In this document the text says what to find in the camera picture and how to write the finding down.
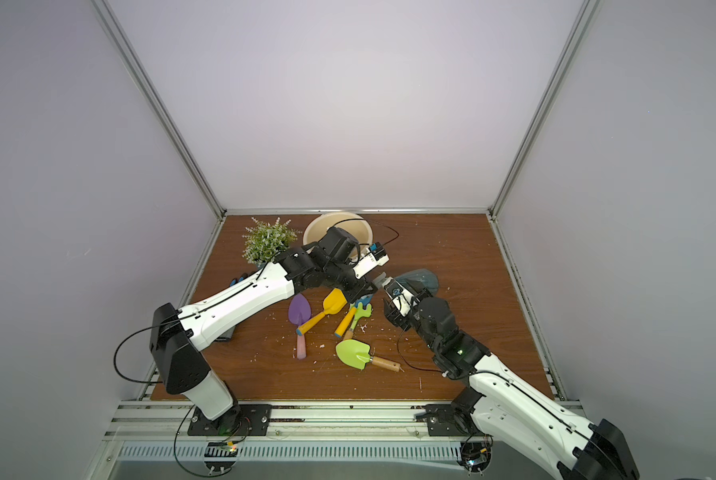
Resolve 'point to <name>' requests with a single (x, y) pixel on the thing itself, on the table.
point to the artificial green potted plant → (263, 242)
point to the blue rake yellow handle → (346, 321)
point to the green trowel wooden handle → (356, 353)
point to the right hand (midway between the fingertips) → (401, 282)
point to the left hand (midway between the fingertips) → (378, 286)
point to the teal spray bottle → (422, 277)
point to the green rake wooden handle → (360, 313)
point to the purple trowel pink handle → (300, 313)
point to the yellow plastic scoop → (332, 304)
